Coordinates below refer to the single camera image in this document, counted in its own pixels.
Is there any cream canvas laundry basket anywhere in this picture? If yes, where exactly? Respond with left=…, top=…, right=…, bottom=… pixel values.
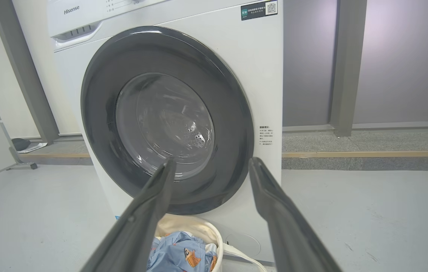
left=155, top=215, right=267, bottom=272

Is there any dark grey round washer door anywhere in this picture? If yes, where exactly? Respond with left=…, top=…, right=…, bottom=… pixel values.
left=80, top=26, right=255, bottom=216

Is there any white Hisense washing machine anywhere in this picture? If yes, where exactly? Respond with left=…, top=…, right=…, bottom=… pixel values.
left=47, top=0, right=284, bottom=264

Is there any grey wall pillar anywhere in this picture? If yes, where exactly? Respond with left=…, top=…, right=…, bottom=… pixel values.
left=0, top=0, right=60, bottom=144
left=329, top=0, right=367, bottom=137

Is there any black QR code sticker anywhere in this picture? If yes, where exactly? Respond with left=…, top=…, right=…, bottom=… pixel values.
left=241, top=1, right=278, bottom=21

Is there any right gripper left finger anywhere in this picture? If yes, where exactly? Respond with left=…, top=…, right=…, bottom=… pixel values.
left=80, top=158, right=177, bottom=272

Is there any blue cartoon print garment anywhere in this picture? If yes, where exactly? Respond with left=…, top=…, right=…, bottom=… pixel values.
left=147, top=231, right=218, bottom=272

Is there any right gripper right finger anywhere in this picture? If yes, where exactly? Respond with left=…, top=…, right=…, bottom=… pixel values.
left=249, top=157, right=342, bottom=272

